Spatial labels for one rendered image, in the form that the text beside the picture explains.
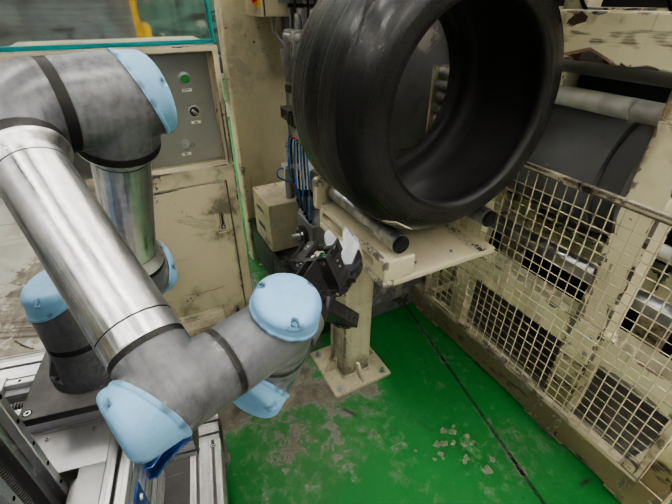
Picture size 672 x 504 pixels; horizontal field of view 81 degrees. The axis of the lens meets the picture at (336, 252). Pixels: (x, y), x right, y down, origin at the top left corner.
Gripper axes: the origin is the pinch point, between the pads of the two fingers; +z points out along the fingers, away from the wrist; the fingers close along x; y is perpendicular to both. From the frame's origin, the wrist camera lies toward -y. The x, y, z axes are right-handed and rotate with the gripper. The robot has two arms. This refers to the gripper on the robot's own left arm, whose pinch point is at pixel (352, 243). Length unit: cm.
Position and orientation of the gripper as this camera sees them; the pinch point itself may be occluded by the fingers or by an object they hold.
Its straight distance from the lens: 73.5
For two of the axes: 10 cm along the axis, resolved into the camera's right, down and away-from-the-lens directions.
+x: -8.6, 0.8, 5.1
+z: 3.6, -6.1, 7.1
